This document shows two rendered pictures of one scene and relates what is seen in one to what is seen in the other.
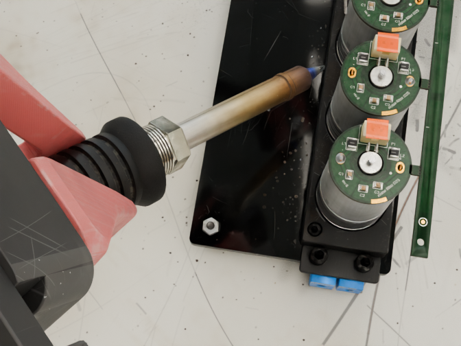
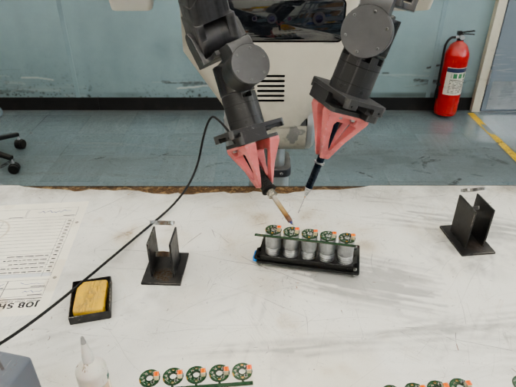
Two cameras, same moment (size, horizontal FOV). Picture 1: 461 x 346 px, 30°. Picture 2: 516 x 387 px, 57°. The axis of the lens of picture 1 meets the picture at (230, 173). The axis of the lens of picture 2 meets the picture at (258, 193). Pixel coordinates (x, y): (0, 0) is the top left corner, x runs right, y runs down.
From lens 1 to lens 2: 66 cm
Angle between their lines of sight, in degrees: 60
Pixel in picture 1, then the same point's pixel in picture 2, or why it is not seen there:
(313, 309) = (249, 256)
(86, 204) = (251, 150)
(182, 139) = (272, 193)
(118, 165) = (266, 182)
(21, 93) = (269, 158)
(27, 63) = (304, 219)
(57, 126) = (270, 172)
